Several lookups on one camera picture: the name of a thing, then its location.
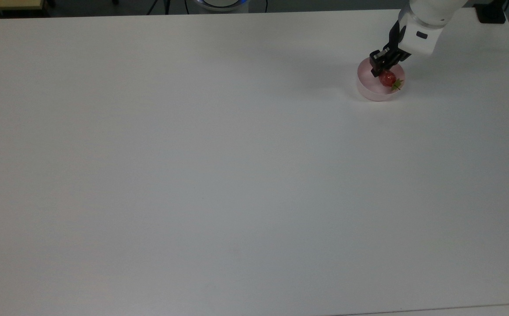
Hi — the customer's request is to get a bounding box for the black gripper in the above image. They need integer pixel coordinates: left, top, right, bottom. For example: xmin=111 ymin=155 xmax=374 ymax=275
xmin=369 ymin=19 xmax=412 ymax=78

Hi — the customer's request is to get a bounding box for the red strawberry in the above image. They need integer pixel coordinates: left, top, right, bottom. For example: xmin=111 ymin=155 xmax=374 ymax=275
xmin=378 ymin=70 xmax=405 ymax=92

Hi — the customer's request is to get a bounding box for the pink round bowl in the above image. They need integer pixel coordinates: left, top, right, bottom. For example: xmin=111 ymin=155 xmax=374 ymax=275
xmin=356 ymin=57 xmax=407 ymax=103

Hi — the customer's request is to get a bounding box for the black table clamp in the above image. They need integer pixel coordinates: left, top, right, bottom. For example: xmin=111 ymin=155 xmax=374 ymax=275
xmin=475 ymin=2 xmax=507 ymax=25

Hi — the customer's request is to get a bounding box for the wooden table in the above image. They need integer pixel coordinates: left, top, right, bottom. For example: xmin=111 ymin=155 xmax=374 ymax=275
xmin=0 ymin=0 xmax=46 ymax=11

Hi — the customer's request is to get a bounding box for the black floor cable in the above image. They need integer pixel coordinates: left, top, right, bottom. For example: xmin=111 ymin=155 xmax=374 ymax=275
xmin=146 ymin=0 xmax=172 ymax=15

